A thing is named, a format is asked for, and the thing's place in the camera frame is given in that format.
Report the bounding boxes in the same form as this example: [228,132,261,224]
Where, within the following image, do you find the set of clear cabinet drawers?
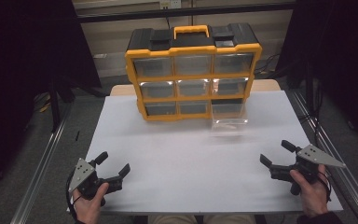
[132,53,255,117]

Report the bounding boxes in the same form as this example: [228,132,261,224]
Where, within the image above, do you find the person's right hand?
[289,164,330,218]

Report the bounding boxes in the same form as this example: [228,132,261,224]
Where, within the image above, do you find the metal floor rail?
[9,104,73,224]
[287,89,358,224]

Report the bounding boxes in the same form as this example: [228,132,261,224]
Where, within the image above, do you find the clear plastic organizer drawer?
[210,104,250,138]

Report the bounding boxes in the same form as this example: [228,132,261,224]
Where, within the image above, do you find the black metal stand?
[47,76,107,133]

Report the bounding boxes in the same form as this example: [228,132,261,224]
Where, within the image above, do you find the black horizontal bar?
[75,2,296,24]

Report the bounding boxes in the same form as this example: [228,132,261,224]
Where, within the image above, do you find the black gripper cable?
[317,171,333,203]
[64,170,83,220]

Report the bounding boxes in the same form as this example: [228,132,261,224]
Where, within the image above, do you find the black floor cables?
[254,53,282,77]

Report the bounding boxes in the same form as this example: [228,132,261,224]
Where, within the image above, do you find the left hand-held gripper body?
[68,157,125,201]

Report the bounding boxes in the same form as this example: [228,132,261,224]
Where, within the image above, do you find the person's left hand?
[72,182,110,224]

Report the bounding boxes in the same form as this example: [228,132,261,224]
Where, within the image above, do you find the yellow black organizer cabinet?
[124,22,263,122]

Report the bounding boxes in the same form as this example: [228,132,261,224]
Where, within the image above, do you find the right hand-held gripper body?
[268,143,347,197]

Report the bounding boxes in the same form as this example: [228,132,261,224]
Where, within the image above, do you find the black curtain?
[275,0,358,153]
[0,0,103,202]

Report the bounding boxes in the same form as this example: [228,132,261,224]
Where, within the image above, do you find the white wall outlet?
[159,0,182,10]

